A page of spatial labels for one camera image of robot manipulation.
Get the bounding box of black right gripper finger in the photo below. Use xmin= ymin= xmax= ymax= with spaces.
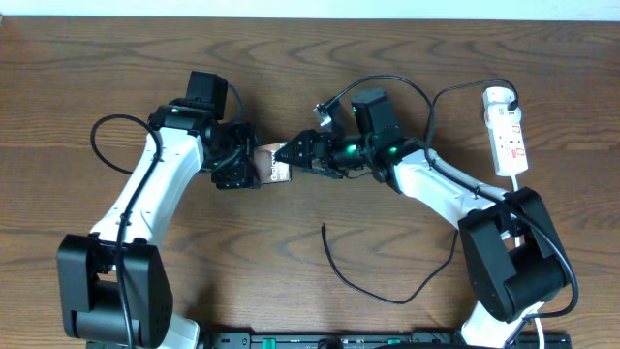
xmin=287 ymin=130 xmax=318 ymax=150
xmin=274 ymin=141 xmax=315 ymax=169

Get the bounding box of rose gold Galaxy smartphone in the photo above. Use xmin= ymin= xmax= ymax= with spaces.
xmin=254 ymin=143 xmax=293 ymax=185

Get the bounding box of black charger cable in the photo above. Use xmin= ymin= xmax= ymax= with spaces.
xmin=321 ymin=79 xmax=521 ymax=306

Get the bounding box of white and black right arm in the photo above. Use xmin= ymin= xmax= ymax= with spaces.
xmin=275 ymin=86 xmax=577 ymax=348

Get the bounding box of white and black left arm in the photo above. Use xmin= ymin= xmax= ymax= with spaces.
xmin=57 ymin=71 xmax=261 ymax=348

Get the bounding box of white charger plug adapter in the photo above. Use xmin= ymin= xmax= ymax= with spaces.
xmin=484 ymin=103 xmax=522 ymax=129

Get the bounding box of white power strip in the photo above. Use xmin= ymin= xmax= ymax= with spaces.
xmin=482 ymin=86 xmax=528 ymax=177

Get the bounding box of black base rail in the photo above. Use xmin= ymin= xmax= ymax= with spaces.
xmin=201 ymin=330 xmax=573 ymax=349

